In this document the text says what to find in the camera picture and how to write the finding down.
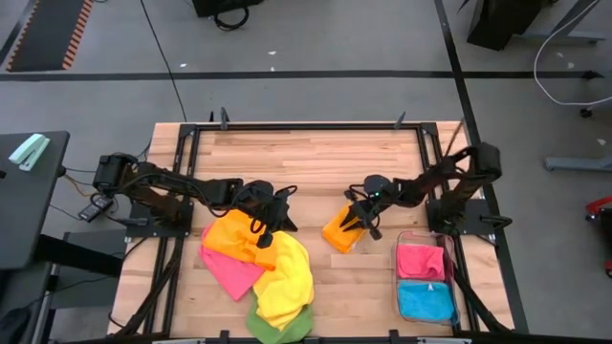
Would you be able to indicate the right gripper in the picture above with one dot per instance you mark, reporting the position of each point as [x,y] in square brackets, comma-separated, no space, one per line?
[375,191]

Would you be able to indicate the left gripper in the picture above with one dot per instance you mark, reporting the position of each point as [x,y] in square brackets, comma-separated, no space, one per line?
[265,200]

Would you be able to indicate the orange microfiber towel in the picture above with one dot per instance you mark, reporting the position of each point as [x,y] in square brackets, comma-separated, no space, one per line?
[229,239]
[339,236]

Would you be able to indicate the yellow microfiber towel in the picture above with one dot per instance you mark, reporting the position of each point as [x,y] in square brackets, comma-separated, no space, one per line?
[287,282]

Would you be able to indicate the pink microfiber towel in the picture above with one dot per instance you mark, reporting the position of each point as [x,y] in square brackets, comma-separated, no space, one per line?
[421,260]
[229,274]

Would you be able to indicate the clear plastic bin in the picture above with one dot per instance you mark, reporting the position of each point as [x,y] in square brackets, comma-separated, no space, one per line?
[449,239]

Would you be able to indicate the blue microfiber towel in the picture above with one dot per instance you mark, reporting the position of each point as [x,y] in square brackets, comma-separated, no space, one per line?
[425,301]

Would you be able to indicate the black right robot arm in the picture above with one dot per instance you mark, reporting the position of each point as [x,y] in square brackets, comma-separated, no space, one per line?
[444,177]

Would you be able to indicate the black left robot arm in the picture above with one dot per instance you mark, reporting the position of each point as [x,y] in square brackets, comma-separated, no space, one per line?
[167,184]

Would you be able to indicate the green microfiber towel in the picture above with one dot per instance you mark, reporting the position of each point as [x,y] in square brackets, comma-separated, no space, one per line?
[296,332]

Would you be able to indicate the black power adapter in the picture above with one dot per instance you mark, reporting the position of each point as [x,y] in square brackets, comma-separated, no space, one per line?
[93,210]

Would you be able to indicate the black equipment box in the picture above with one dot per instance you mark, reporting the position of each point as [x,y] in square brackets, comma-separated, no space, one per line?
[225,6]

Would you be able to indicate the grey desk foot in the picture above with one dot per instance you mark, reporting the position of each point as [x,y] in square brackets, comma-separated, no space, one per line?
[578,164]

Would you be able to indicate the red cart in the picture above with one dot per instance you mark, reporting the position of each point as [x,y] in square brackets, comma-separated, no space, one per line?
[597,204]

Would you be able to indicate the black desk base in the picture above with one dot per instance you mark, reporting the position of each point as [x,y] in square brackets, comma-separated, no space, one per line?
[502,19]

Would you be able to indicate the black caster wheel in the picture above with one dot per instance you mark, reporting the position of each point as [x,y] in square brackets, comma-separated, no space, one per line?
[586,113]

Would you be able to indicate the black side desk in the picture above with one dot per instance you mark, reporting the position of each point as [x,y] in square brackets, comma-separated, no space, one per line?
[28,215]

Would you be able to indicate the mint green stapler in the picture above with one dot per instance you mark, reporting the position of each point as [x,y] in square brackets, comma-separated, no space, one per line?
[28,152]

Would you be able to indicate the black orange-edged floor mat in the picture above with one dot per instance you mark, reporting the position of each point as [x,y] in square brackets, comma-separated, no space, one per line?
[48,33]

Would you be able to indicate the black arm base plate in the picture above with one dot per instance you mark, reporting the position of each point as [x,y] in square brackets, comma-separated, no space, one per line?
[138,229]
[432,210]

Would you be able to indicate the black aluminium table frame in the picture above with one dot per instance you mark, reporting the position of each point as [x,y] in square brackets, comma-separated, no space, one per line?
[306,126]

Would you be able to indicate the black frame clamp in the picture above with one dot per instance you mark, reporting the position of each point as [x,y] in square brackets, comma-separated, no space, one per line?
[399,121]
[224,119]
[394,337]
[224,337]

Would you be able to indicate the black desk leg frame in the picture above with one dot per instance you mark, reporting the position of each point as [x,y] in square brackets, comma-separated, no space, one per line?
[76,255]

